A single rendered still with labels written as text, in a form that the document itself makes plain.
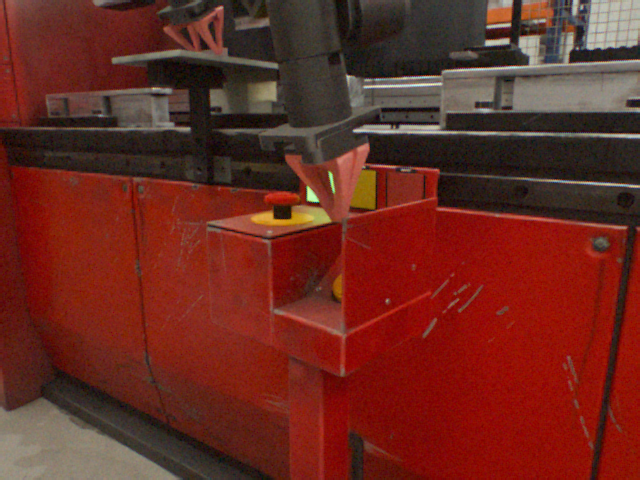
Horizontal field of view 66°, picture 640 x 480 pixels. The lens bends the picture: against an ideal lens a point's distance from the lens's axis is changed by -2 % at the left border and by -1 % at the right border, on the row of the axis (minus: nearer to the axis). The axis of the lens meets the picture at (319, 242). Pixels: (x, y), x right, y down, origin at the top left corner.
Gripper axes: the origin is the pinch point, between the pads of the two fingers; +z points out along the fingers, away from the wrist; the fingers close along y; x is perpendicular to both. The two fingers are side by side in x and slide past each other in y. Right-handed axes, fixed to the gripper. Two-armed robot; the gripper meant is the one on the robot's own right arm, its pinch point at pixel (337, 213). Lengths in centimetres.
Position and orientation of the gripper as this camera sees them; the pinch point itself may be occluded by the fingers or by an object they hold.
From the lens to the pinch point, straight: 48.4
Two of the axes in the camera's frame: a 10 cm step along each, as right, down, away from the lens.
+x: -7.4, -1.5, 6.5
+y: 6.5, -4.1, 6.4
